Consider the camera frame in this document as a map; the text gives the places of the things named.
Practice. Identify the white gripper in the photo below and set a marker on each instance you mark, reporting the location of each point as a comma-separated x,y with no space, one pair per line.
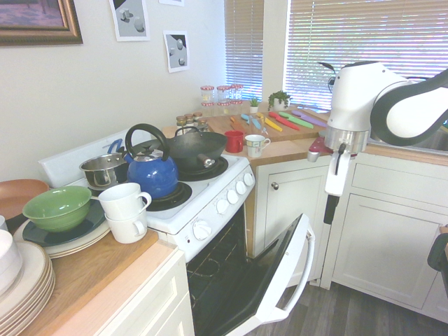
339,175

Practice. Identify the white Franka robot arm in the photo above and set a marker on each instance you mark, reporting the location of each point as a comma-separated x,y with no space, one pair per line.
353,101

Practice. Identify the white oven door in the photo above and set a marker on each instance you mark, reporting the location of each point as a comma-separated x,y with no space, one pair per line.
276,266

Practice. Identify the large white oven knob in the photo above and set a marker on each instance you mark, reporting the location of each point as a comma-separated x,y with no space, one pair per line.
202,230

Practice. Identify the metal oven rack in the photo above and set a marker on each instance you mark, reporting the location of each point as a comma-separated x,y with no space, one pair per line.
210,266

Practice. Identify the white cabinet door with knob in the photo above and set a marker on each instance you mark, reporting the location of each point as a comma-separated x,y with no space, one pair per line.
297,196

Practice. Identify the round metal cabinet knob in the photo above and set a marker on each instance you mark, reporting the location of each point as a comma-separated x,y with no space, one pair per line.
275,185

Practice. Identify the white sink cabinet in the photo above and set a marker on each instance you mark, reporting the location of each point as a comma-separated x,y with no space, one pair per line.
385,238

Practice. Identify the wooden cutting board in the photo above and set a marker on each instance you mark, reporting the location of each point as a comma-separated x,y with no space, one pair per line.
301,132

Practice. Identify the white stove knob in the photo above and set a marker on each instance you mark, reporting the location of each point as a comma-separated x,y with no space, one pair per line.
241,188
222,206
232,197
248,179

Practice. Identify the purple knife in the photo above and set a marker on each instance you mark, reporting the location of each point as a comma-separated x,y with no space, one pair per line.
309,118

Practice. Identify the green knife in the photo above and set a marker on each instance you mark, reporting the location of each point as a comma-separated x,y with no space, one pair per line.
297,119

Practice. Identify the white patterned mug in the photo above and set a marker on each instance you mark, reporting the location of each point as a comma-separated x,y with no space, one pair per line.
255,146

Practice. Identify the red knife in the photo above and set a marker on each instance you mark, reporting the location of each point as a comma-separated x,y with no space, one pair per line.
285,120

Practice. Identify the yellow knife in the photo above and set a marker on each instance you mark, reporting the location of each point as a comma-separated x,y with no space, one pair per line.
270,122

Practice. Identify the dark green object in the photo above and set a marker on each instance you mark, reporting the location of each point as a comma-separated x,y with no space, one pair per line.
439,252

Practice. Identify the red mug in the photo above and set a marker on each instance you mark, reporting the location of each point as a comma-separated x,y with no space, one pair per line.
234,141

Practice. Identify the trailing plant white pot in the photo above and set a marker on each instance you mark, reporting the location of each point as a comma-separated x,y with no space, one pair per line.
279,99

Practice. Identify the white electric stove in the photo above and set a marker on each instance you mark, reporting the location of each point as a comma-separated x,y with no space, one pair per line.
210,189

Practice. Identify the black coil burner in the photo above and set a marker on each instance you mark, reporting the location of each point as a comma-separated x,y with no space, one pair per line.
173,199
213,169

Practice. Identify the light blue knife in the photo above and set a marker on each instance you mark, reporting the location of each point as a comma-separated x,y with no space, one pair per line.
245,118

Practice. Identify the orange knife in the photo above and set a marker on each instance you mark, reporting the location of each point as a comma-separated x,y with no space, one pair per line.
234,123

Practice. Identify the small plant white pot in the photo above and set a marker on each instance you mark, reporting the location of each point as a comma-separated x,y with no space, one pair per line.
253,105

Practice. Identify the glass jar checkered lid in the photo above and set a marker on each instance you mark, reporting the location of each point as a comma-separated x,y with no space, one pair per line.
207,94
236,107
207,110
223,108
223,94
237,91

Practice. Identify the black wok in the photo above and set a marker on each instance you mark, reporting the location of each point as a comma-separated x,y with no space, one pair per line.
196,145

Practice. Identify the small spice jar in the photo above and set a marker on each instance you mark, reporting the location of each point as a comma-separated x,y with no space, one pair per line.
198,116
180,121
189,119
203,125

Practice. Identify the wide window blind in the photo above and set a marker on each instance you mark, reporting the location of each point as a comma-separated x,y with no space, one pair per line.
367,31

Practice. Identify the narrow window blind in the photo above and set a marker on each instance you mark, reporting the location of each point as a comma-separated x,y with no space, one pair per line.
243,49

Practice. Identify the white cabinet beside stove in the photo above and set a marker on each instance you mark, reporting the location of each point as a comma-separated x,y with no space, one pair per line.
147,301

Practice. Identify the white ceramic mug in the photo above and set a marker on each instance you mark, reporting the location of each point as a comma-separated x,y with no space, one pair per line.
122,229
120,201

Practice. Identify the small grey shapes print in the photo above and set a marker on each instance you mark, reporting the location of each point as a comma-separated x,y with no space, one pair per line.
176,52

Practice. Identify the dark blue plate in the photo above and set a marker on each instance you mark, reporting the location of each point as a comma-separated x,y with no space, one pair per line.
89,224

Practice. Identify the cream plates under bowl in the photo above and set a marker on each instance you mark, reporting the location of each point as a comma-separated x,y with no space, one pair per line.
80,245

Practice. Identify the paper print edge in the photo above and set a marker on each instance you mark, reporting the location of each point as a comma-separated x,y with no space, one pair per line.
171,2

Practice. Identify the green ceramic bowl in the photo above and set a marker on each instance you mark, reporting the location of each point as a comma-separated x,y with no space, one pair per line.
57,210

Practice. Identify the large grey shapes print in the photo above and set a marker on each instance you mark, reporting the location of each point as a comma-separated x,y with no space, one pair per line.
129,19

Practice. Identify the tall stack cream plates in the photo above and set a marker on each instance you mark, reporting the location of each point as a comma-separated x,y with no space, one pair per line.
28,290

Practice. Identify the orange-brown plate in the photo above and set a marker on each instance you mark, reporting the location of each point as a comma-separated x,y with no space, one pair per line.
17,194

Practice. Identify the white bowl stack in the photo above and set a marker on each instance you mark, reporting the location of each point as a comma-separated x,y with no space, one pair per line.
7,255

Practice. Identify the framed painting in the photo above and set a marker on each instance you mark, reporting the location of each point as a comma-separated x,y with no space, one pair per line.
38,21

